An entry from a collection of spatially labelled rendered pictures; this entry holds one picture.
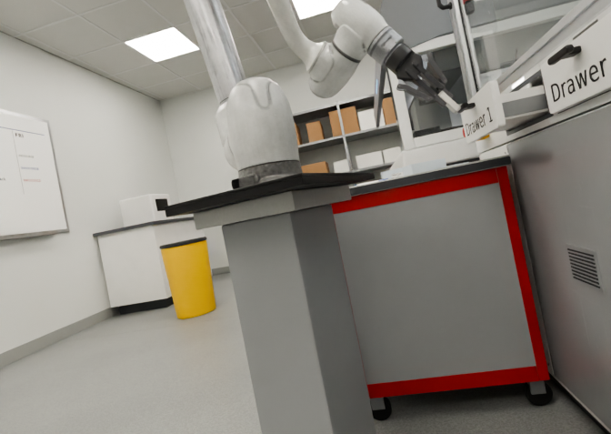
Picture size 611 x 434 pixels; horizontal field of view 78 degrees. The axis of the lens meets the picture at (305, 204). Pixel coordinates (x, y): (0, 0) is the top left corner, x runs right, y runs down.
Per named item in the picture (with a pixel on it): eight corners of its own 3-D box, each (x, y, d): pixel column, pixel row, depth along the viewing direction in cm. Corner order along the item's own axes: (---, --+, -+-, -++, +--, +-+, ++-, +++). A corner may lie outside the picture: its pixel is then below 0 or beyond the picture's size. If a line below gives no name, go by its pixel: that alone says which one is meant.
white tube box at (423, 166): (413, 175, 126) (410, 164, 126) (404, 177, 135) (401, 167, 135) (446, 168, 128) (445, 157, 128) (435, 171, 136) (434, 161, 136)
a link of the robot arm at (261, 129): (239, 166, 82) (222, 68, 83) (233, 177, 100) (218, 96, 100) (309, 156, 87) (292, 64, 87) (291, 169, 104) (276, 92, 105)
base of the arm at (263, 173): (207, 200, 86) (204, 176, 86) (267, 194, 105) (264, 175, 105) (269, 185, 76) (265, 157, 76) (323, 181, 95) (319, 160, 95)
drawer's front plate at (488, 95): (498, 126, 87) (488, 80, 87) (466, 144, 115) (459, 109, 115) (506, 125, 86) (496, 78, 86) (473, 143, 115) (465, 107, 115)
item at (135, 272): (108, 317, 391) (86, 204, 393) (167, 290, 504) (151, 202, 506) (169, 308, 378) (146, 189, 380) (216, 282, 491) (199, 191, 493)
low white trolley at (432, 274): (362, 429, 118) (315, 194, 119) (365, 350, 179) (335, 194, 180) (562, 412, 108) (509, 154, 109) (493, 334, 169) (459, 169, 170)
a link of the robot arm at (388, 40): (391, 20, 100) (407, 35, 99) (389, 35, 109) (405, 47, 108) (366, 46, 101) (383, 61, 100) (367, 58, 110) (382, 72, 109)
